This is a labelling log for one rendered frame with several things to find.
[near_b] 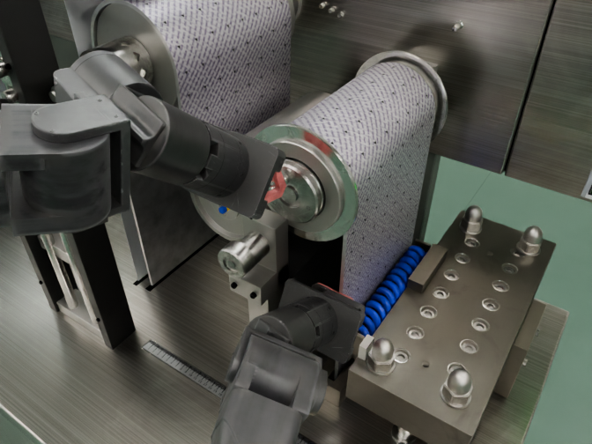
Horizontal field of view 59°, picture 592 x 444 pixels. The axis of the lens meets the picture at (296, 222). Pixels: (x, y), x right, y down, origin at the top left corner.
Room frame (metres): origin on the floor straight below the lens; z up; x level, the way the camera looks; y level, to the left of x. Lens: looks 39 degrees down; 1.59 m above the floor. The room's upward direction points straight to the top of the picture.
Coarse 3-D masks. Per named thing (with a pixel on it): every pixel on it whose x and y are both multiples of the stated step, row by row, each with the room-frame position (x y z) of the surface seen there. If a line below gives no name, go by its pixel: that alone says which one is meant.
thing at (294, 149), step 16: (272, 144) 0.50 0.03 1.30; (288, 144) 0.48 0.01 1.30; (304, 144) 0.48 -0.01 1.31; (304, 160) 0.47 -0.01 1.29; (320, 160) 0.46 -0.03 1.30; (320, 176) 0.46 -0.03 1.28; (336, 176) 0.46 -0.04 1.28; (336, 192) 0.45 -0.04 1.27; (272, 208) 0.50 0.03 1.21; (336, 208) 0.45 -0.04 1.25; (288, 224) 0.48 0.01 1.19; (304, 224) 0.47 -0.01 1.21; (320, 224) 0.46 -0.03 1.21
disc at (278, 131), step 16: (272, 128) 0.50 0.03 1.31; (288, 128) 0.49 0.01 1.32; (304, 128) 0.48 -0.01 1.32; (320, 144) 0.47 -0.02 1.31; (336, 160) 0.46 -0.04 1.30; (352, 176) 0.45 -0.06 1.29; (352, 192) 0.45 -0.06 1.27; (352, 208) 0.45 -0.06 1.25; (336, 224) 0.46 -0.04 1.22; (352, 224) 0.45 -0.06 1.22; (320, 240) 0.47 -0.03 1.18
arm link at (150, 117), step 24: (120, 96) 0.36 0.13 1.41; (144, 96) 0.36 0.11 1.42; (144, 120) 0.34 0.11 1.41; (168, 120) 0.33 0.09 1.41; (192, 120) 0.36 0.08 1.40; (144, 144) 0.32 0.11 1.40; (168, 144) 0.32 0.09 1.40; (192, 144) 0.34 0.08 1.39; (144, 168) 0.32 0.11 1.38; (168, 168) 0.33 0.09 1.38; (192, 168) 0.34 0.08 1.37
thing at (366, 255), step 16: (416, 176) 0.62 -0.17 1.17; (400, 192) 0.57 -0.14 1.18; (416, 192) 0.63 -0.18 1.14; (384, 208) 0.53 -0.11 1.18; (400, 208) 0.58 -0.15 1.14; (416, 208) 0.64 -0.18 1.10; (368, 224) 0.50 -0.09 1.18; (384, 224) 0.54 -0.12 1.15; (400, 224) 0.59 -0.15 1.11; (352, 240) 0.47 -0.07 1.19; (368, 240) 0.50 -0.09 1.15; (384, 240) 0.55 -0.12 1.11; (400, 240) 0.60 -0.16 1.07; (352, 256) 0.47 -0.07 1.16; (368, 256) 0.51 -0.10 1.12; (384, 256) 0.55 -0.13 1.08; (400, 256) 0.61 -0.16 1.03; (352, 272) 0.47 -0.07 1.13; (368, 272) 0.51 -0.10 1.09; (384, 272) 0.56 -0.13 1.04; (352, 288) 0.48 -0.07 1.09; (368, 288) 0.52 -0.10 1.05
